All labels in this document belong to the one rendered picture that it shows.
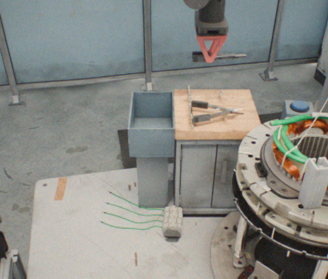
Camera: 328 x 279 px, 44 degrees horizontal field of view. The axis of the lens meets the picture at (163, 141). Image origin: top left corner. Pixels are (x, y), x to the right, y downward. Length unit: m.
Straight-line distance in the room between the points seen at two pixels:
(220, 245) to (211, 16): 0.54
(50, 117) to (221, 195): 2.08
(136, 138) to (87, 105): 2.14
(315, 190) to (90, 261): 0.57
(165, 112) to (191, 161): 0.18
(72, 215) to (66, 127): 1.76
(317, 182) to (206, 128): 0.33
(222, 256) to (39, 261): 0.44
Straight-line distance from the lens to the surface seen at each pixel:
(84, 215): 1.14
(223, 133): 0.93
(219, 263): 1.00
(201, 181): 1.03
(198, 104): 0.97
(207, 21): 0.91
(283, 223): 0.75
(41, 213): 1.17
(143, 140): 0.95
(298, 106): 1.10
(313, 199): 0.72
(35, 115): 3.04
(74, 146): 2.67
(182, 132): 0.92
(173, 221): 1.05
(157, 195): 1.10
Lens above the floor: 1.60
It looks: 37 degrees down
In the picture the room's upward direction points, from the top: straight up
